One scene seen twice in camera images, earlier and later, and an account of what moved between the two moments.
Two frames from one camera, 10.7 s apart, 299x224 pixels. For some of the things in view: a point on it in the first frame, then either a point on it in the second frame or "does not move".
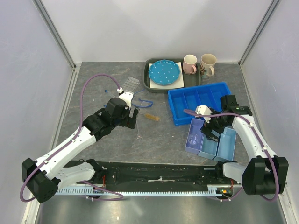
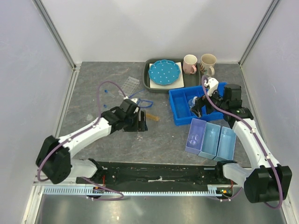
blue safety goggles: [143, 103] does not move
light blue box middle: [209, 148] does not move
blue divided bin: [190, 98] does not move
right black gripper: [210, 136] -> [200, 102]
